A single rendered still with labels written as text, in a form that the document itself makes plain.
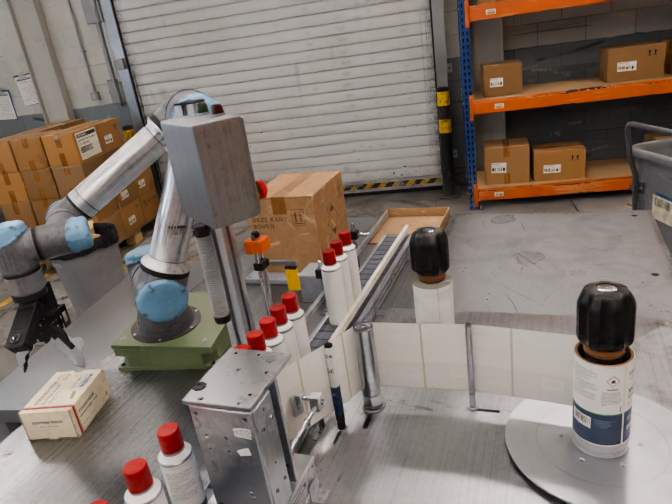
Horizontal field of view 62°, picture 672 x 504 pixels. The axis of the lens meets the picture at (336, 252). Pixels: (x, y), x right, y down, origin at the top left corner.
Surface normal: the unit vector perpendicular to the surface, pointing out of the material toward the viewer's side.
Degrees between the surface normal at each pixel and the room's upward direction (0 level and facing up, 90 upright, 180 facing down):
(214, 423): 90
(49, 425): 90
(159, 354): 90
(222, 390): 0
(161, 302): 101
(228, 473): 90
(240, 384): 0
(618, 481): 0
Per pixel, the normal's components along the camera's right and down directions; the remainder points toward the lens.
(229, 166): 0.57, 0.23
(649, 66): -0.17, 0.40
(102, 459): -0.14, -0.92
